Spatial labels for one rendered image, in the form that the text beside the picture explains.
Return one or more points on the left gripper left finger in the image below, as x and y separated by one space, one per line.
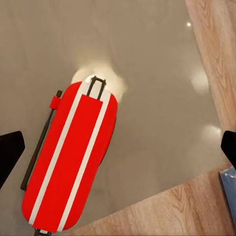
12 146

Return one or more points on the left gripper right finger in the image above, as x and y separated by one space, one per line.
228 145

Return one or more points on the coffee table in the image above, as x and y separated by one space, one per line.
167 130

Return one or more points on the radio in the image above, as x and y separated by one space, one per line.
75 146

